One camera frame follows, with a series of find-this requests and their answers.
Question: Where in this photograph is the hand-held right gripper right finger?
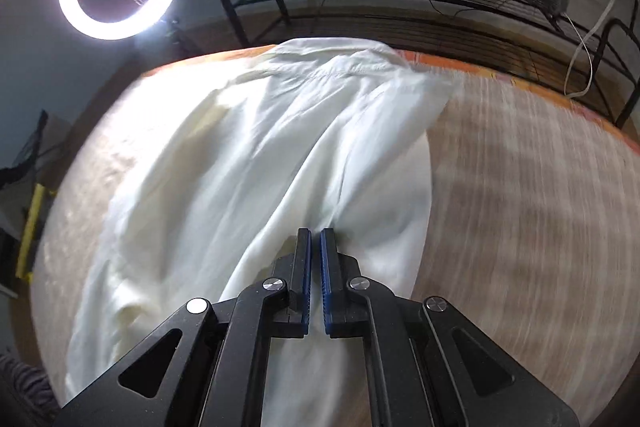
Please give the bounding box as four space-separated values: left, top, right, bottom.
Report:
320 228 582 427

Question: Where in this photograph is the dark striped cloth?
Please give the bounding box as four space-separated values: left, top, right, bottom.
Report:
0 352 62 427

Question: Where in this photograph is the white lamp cable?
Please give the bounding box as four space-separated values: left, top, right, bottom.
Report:
564 0 632 98

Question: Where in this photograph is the white long-sleeved shirt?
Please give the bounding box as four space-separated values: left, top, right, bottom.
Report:
62 38 463 427

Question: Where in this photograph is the beige plaid bed mat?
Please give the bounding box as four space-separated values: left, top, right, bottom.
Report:
30 44 640 427

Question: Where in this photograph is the black folded tripod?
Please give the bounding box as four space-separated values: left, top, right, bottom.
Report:
0 109 57 188

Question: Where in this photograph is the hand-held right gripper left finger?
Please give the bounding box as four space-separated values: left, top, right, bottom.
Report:
55 228 313 427

